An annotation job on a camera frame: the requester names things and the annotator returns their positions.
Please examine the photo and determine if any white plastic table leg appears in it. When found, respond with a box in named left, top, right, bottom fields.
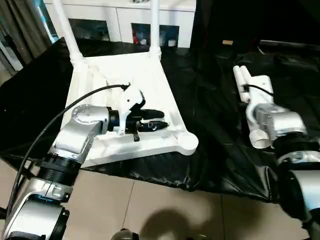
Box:
left=51, top=0, right=85, bottom=65
left=239, top=64, right=253, bottom=81
left=149, top=0, right=163, bottom=58
left=232, top=65, right=272, bottom=150

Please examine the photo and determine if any black plastic mat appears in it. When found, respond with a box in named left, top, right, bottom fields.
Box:
left=0, top=37, right=320, bottom=203

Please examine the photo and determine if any white cabinet with glass doors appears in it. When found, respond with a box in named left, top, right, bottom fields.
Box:
left=43, top=0, right=197, bottom=48

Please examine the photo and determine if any grey robot torso piece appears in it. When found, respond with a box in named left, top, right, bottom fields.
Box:
left=111, top=228, right=140, bottom=240

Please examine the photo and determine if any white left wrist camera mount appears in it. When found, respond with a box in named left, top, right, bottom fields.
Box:
left=116, top=83, right=146, bottom=136

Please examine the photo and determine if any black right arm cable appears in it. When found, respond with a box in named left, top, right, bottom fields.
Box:
left=243, top=84, right=274, bottom=96

